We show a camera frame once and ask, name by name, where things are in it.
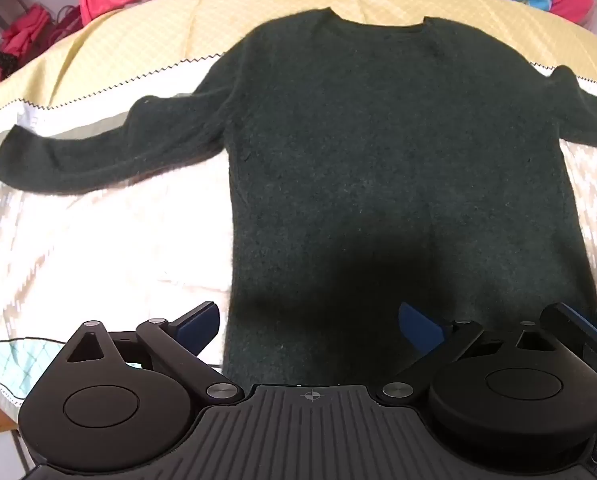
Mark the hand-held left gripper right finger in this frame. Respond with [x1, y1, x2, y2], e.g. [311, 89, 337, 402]
[378, 302, 562, 405]

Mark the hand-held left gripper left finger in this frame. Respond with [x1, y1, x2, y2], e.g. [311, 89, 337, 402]
[66, 301, 245, 406]

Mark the pink clothes pile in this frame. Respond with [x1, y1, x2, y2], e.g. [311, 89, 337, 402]
[1, 4, 85, 57]

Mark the dark green sweater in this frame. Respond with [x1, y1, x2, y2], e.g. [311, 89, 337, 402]
[0, 6, 597, 391]

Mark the yellow and white quilted bedspread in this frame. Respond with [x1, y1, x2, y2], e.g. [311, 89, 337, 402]
[0, 0, 597, 411]

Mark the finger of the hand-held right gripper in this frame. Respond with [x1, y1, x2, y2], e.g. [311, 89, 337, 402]
[539, 302, 597, 363]

